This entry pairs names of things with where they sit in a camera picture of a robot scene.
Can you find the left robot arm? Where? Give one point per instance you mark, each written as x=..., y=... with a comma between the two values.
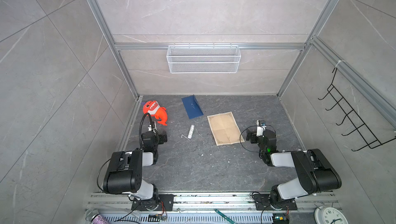
x=124, y=172

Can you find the white analog clock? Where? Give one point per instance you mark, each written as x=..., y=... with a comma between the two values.
x=329, y=215

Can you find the red plush toy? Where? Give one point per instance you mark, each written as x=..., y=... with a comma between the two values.
x=155, y=110

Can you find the white glue stick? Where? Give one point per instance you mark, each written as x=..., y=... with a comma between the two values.
x=190, y=133

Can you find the black wire hook rack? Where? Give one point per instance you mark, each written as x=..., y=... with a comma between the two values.
x=359, y=126

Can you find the white wire basket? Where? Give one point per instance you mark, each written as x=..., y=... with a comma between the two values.
x=188, y=59

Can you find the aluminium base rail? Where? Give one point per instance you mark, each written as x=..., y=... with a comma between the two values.
x=198, y=208

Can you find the blue envelope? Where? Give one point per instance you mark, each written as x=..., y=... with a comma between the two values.
x=192, y=107

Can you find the glittery purple cup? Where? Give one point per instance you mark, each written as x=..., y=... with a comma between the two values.
x=94, y=217

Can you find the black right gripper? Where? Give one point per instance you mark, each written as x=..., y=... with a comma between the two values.
x=251, y=137

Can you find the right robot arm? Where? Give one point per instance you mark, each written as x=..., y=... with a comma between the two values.
x=315, y=174

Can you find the beige letter paper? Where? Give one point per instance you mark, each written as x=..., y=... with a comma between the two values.
x=224, y=129

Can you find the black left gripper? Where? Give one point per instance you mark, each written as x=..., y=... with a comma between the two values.
x=162, y=137

